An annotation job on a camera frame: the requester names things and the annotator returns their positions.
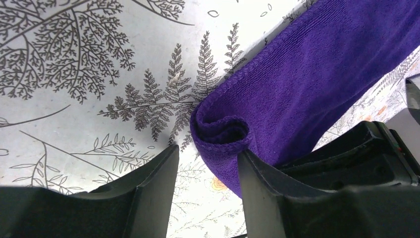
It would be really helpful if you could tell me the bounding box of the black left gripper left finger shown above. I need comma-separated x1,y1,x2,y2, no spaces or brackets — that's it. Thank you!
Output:
0,145,179,238

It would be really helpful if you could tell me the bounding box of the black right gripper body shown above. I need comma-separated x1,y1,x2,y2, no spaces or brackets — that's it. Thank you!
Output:
276,121,420,191

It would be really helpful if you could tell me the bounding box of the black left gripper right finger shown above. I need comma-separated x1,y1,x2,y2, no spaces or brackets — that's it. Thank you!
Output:
238,151,420,238

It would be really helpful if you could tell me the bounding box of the purple microfibre towel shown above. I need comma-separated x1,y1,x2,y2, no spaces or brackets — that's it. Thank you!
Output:
190,0,420,196

